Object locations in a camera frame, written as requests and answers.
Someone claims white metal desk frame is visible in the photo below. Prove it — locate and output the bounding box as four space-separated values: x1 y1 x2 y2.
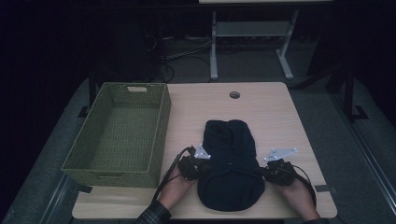
198 0 334 82

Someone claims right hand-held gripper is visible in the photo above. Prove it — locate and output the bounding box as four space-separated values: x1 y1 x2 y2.
261 147 299 188

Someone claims black metal stand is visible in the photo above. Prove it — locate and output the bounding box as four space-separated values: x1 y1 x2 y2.
342 63 370 122
77 69 98 119

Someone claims grey tape strip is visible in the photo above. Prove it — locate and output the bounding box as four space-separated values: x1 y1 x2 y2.
313 184 338 194

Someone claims bundle of floor cables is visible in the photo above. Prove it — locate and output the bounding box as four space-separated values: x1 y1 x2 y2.
142 33 213 84

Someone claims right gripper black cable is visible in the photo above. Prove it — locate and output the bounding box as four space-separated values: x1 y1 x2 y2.
291 163 318 209

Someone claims person's left hand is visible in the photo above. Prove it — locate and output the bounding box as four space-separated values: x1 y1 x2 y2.
158 167 197 211

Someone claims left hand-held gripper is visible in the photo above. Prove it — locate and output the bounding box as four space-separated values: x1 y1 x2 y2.
177 143 213 182

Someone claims dark blue garment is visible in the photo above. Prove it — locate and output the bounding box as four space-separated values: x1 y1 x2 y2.
196 119 266 213

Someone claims metal floor rail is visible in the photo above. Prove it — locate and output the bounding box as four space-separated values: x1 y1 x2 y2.
328 91 396 217
38 173 74 224

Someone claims green woven basket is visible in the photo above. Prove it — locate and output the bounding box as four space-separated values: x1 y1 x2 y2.
61 81 173 189

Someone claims person's right hand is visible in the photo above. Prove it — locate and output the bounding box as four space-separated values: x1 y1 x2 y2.
279 177 321 220

